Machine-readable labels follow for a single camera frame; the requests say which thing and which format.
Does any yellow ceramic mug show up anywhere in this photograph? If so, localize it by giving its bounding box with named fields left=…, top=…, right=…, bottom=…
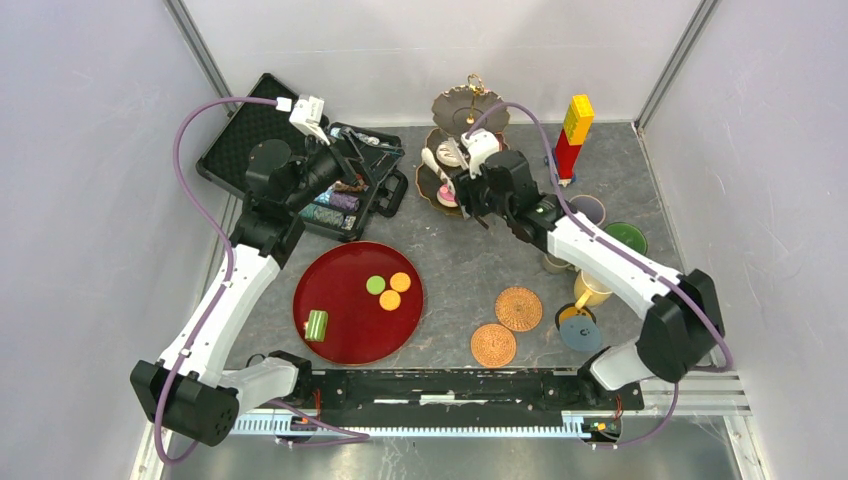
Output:
left=574, top=270, right=612, bottom=309

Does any green matcha cake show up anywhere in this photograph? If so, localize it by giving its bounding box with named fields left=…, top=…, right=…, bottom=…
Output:
left=303, top=310, right=329, bottom=343

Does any orange macaron upper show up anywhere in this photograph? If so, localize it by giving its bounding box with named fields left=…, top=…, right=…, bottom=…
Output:
left=389, top=272, right=412, bottom=293

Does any green inside ceramic mug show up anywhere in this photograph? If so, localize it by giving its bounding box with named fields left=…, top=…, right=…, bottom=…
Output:
left=604, top=222, right=648, bottom=256

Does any green macaron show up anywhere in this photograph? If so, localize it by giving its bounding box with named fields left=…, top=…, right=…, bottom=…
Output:
left=366, top=275, right=387, bottom=296

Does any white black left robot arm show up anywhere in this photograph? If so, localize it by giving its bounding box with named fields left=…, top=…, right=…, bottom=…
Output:
left=130, top=139, right=364, bottom=446

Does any black poker chip case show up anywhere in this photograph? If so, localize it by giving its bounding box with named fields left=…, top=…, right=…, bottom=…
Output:
left=196, top=104, right=409, bottom=242

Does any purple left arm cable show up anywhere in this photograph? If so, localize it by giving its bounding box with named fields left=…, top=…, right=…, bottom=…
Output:
left=152, top=97, right=280, bottom=465

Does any red round tray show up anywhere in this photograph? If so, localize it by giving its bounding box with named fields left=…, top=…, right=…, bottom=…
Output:
left=292, top=241, right=425, bottom=365

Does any orange macaron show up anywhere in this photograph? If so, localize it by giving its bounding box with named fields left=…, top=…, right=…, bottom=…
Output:
left=389, top=272, right=412, bottom=293
left=379, top=289, right=401, bottom=311

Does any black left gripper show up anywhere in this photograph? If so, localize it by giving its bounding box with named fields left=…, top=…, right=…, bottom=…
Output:
left=284, top=124, right=404, bottom=213

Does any pink frosted donut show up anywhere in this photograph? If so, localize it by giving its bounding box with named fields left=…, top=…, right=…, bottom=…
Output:
left=436, top=184, right=458, bottom=208

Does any woven coaster front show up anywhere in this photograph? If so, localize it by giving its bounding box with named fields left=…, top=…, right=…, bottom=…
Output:
left=470, top=324, right=517, bottom=368

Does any red yellow toy block tower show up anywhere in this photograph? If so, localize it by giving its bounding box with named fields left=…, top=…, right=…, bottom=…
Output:
left=549, top=94, right=595, bottom=187

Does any woven coaster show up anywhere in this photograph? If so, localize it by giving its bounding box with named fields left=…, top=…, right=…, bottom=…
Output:
left=470, top=324, right=517, bottom=368
left=494, top=286, right=544, bottom=332

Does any small grey cup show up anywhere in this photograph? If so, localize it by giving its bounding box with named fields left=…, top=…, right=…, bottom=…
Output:
left=542, top=254, right=572, bottom=275

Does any orange macaron lower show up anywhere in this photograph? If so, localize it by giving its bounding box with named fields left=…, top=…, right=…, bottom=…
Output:
left=379, top=289, right=401, bottom=311

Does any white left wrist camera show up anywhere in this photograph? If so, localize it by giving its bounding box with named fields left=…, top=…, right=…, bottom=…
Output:
left=276, top=95, right=330, bottom=145

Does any white chocolate striped donut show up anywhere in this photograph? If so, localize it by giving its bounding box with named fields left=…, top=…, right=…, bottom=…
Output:
left=436, top=140, right=463, bottom=168

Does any three-tier black gold stand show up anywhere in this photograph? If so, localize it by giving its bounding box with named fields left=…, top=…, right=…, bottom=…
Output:
left=416, top=74, right=510, bottom=217

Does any pink ceramic mug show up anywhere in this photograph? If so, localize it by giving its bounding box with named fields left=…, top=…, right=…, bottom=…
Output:
left=569, top=194, right=607, bottom=226

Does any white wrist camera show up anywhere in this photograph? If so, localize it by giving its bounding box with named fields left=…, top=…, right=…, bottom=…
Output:
left=460, top=129, right=501, bottom=178
left=276, top=95, right=330, bottom=145

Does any yellow round coaster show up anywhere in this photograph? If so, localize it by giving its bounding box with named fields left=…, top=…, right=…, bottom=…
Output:
left=555, top=303, right=597, bottom=328

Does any woven coaster back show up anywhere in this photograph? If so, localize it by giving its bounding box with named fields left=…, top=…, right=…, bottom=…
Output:
left=494, top=286, right=544, bottom=332

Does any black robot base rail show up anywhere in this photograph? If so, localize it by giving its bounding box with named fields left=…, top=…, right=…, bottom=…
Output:
left=285, top=368, right=645, bottom=428

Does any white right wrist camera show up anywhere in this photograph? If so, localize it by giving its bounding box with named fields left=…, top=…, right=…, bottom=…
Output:
left=460, top=129, right=501, bottom=178

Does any blue round coaster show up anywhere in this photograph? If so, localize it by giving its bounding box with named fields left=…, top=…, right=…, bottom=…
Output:
left=559, top=316, right=603, bottom=353

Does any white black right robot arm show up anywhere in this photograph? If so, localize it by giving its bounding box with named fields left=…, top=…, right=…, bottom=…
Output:
left=421, top=139, right=727, bottom=408

